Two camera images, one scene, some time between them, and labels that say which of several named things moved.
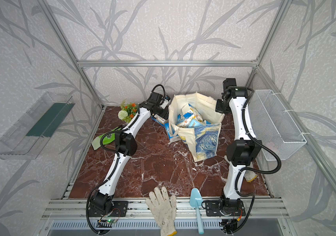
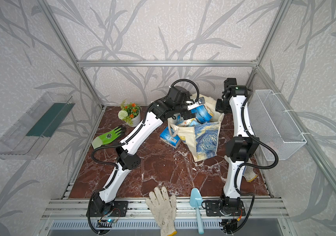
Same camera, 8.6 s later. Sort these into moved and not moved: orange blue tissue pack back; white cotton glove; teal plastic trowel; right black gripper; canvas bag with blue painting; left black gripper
Moved: orange blue tissue pack back; left black gripper
Not moved: right black gripper; teal plastic trowel; white cotton glove; canvas bag with blue painting
